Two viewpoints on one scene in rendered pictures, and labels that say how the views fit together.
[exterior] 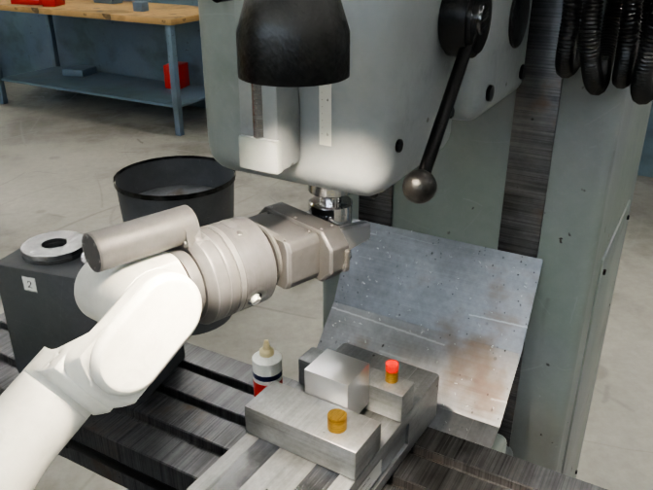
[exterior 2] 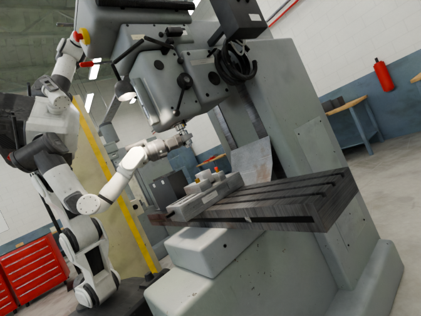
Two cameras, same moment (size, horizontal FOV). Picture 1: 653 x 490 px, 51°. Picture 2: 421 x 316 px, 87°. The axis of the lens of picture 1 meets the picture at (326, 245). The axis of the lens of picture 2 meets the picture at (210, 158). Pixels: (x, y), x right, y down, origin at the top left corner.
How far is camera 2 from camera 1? 69 cm
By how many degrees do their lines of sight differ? 33
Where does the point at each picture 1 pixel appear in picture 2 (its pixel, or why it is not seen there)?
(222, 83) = not seen: hidden behind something
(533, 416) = not seen: hidden behind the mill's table
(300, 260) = (170, 142)
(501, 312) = (265, 154)
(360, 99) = (159, 101)
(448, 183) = (242, 128)
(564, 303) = (280, 145)
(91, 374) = (121, 167)
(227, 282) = (151, 148)
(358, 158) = (164, 113)
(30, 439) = (114, 181)
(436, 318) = (252, 165)
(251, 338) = not seen: hidden behind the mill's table
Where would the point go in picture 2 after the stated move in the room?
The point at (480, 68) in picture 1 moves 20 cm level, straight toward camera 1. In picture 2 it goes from (200, 90) to (170, 91)
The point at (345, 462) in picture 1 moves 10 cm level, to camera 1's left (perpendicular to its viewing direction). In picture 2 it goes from (198, 188) to (180, 195)
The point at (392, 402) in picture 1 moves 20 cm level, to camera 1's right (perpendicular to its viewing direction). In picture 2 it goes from (217, 176) to (257, 160)
